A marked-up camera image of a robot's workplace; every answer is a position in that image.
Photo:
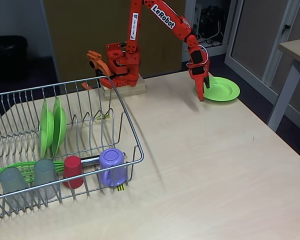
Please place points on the red gripper black motor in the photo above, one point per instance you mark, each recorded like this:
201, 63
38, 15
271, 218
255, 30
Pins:
198, 75

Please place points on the green plastic plate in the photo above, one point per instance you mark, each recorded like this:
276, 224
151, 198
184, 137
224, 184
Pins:
222, 91
60, 125
46, 130

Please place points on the purple plastic mug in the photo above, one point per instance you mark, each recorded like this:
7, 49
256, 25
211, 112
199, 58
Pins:
112, 160

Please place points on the red plastic cup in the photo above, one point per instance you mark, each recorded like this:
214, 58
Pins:
72, 170

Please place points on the grey translucent plastic cup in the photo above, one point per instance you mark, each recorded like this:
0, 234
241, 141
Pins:
12, 182
45, 175

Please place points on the red printed robot arm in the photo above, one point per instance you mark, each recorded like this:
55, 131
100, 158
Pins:
130, 50

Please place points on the wooden base block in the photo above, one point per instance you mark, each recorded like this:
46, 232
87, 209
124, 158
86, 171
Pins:
137, 88

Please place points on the white tambour door cabinet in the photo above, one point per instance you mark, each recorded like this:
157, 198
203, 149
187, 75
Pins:
252, 37

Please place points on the beige side table grey leg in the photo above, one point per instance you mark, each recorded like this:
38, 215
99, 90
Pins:
297, 46

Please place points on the yellow black tape marker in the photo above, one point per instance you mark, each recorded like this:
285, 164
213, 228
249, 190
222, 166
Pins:
105, 116
121, 188

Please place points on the brown cork board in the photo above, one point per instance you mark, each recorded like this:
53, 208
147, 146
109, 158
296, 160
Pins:
72, 37

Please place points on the black trash bin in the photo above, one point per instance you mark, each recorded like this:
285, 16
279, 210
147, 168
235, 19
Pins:
7, 57

